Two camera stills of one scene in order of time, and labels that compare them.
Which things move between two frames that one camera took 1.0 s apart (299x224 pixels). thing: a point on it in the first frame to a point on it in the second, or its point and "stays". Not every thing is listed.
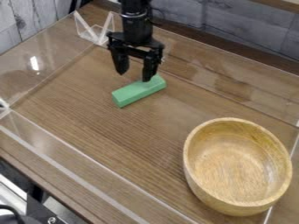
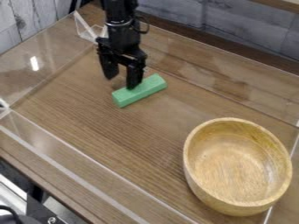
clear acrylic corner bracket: x=95 y=33 stays
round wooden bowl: x=238 y=164 stays
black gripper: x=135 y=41 to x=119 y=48
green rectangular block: x=135 y=92 stays
